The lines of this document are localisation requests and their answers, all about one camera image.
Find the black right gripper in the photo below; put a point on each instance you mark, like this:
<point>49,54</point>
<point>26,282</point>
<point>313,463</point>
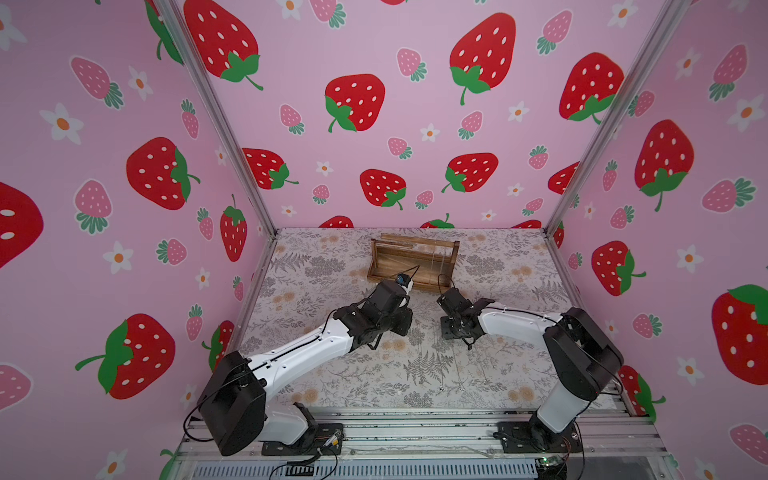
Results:
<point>450,303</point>

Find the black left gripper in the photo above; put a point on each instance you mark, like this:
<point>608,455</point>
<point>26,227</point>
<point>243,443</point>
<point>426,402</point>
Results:
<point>405,316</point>

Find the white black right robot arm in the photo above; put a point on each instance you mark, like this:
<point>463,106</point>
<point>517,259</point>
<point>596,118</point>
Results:
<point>584,358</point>

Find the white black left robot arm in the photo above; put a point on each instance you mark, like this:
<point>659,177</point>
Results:
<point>235,402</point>

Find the wooden jewelry display stand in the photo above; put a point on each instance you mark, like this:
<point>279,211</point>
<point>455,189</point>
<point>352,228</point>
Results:
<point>430,263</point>

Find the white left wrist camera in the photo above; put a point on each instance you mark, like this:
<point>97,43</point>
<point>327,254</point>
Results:
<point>405,282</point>

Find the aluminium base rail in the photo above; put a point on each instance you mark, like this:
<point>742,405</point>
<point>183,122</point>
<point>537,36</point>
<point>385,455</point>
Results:
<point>445,444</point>

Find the aluminium corner post right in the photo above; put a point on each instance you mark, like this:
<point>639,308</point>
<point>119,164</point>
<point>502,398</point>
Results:
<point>663,29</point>

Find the aluminium corner post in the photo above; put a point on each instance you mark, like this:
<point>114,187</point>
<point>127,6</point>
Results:
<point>663,29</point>
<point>180,35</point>

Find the aluminium corner post left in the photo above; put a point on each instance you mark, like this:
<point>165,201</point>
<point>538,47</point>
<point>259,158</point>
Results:
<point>180,35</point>

